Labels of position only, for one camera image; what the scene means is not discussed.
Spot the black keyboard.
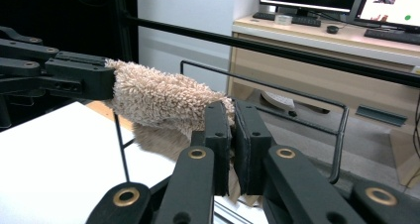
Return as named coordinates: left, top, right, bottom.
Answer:
left=364, top=28, right=420, bottom=47
left=252, top=11, right=322, bottom=28

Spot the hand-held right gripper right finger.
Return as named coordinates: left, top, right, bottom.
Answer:
left=233, top=99, right=275, bottom=196

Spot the grey rectangular panel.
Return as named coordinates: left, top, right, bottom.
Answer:
left=355, top=104, right=408, bottom=128

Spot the black hanging cable bundle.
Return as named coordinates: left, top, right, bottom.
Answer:
left=411, top=90, right=420, bottom=153

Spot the clear round container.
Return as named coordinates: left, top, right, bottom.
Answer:
left=274, top=14, right=294, bottom=27

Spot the black curtain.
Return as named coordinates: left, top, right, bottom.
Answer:
left=0, top=0, right=139, bottom=133

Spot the white chair base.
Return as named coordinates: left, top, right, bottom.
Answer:
left=260, top=89, right=298, bottom=119

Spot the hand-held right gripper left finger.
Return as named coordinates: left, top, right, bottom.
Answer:
left=191, top=100, right=233, bottom=197

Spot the black metal frame stand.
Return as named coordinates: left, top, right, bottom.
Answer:
left=113, top=0, right=140, bottom=65

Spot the black wire rack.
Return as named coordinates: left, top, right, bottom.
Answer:
left=113, top=59, right=351, bottom=185

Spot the light wooden desk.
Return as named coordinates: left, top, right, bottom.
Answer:
left=227, top=14, right=420, bottom=189

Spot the bright-screen computer monitor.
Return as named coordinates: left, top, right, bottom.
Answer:
left=354, top=0, right=420, bottom=31

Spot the black horizontal frame bar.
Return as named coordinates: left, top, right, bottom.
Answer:
left=125, top=15, right=420, bottom=89

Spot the beige fluffy towel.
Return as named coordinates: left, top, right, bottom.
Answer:
left=104, top=58, right=261, bottom=207

